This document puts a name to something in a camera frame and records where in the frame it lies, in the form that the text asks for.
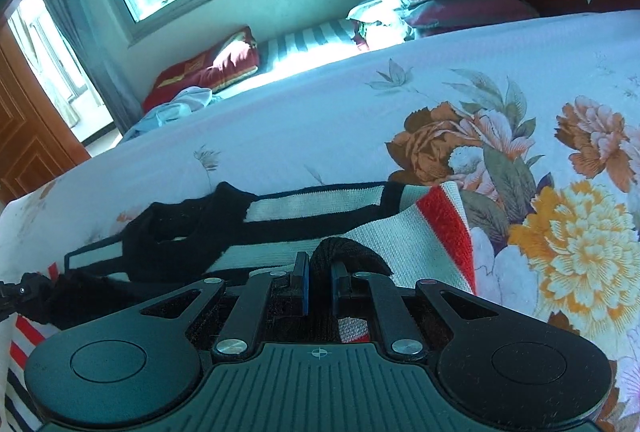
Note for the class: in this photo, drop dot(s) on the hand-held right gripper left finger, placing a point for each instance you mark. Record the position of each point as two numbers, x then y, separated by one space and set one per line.
303 288

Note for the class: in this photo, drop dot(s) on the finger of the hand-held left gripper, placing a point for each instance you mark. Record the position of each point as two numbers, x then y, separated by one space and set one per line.
22 294

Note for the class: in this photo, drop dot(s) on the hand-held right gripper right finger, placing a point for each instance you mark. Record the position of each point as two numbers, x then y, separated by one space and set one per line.
341 289

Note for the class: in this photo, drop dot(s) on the striped knit sweater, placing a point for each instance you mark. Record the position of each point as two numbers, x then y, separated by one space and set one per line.
300 212

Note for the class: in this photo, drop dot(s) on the brown wooden door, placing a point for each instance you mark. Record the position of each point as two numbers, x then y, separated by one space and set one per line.
30 121

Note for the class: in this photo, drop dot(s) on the floral bed sheet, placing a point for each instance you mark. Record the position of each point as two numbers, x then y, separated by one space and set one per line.
325 111

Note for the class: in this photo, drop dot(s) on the light blue cloth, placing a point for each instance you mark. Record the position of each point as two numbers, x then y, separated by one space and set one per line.
170 111

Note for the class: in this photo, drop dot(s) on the striped mattress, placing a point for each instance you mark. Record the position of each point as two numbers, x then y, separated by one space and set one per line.
300 46

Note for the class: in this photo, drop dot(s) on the red pillow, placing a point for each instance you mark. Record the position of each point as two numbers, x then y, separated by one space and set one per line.
200 69

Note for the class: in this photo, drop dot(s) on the grey-blue curtain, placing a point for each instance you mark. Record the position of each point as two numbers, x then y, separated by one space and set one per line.
75 11

